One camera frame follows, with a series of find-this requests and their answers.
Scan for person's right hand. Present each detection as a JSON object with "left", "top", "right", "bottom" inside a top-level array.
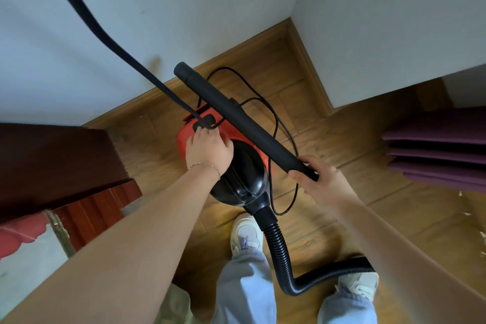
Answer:
[{"left": 288, "top": 155, "right": 362, "bottom": 219}]

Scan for person's left hand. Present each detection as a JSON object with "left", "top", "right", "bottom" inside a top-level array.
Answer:
[{"left": 185, "top": 126, "right": 234, "bottom": 181}]

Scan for black power cord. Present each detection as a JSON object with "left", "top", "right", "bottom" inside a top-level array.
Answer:
[{"left": 36, "top": 0, "right": 301, "bottom": 217}]

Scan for white paper scraps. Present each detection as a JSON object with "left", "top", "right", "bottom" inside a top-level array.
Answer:
[{"left": 457, "top": 190, "right": 486, "bottom": 256}]

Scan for person's right forearm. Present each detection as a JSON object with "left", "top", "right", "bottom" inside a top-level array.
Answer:
[{"left": 332, "top": 200, "right": 486, "bottom": 324}]

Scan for person's left forearm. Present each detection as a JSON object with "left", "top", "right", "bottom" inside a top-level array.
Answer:
[{"left": 0, "top": 168, "right": 221, "bottom": 324}]

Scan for person's white left shoe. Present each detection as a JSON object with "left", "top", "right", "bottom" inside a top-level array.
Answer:
[{"left": 229, "top": 213, "right": 265, "bottom": 258}]

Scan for person's right leg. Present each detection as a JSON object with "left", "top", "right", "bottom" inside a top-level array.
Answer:
[{"left": 317, "top": 289, "right": 379, "bottom": 324}]

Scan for person's leg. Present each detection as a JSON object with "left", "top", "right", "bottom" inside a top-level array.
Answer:
[
  {"left": 211, "top": 250, "right": 278, "bottom": 324},
  {"left": 317, "top": 289, "right": 379, "bottom": 324}
]

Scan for person's left leg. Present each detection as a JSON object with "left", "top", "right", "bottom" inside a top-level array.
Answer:
[{"left": 211, "top": 250, "right": 278, "bottom": 324}]

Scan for wooden skirting board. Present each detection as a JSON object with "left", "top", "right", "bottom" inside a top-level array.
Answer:
[{"left": 82, "top": 18, "right": 335, "bottom": 131}]

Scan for purple curtain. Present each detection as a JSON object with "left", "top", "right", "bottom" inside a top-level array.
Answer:
[{"left": 381, "top": 106, "right": 486, "bottom": 194}]

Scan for thin silver bracelet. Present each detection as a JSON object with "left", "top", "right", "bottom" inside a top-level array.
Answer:
[{"left": 188, "top": 162, "right": 222, "bottom": 180}]

